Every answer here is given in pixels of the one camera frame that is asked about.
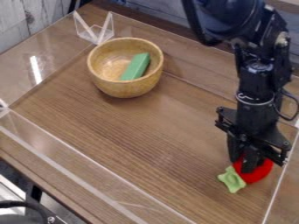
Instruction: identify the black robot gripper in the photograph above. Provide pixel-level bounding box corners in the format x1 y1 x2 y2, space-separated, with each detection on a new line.
215 93 291 173

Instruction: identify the red plush strawberry toy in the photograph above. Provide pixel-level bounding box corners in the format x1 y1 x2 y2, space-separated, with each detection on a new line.
218 158 274 193

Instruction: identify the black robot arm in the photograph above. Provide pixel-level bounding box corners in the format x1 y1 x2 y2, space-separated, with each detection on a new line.
182 0 295 174

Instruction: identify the green rectangular block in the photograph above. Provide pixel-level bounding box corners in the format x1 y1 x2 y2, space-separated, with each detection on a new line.
121 52 151 81

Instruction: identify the light wooden bowl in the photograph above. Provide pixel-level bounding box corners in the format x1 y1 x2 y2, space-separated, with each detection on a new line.
87 38 165 98

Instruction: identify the clear acrylic tray wall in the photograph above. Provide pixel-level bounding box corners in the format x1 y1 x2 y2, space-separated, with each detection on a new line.
0 16 299 224

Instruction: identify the clear acrylic corner bracket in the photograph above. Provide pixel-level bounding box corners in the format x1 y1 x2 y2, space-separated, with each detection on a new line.
73 11 115 45

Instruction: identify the black cable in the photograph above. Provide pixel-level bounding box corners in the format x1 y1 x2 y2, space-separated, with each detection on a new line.
0 199 54 224

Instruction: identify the black table frame bracket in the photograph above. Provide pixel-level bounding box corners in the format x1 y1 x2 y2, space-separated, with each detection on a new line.
23 182 70 224

